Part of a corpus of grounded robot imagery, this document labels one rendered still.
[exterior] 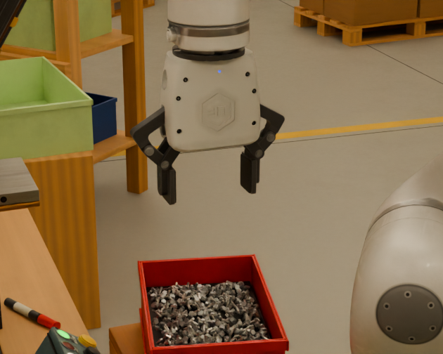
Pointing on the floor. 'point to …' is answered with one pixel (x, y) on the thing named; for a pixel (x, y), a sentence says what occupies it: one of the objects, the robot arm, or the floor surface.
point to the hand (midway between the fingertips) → (209, 187)
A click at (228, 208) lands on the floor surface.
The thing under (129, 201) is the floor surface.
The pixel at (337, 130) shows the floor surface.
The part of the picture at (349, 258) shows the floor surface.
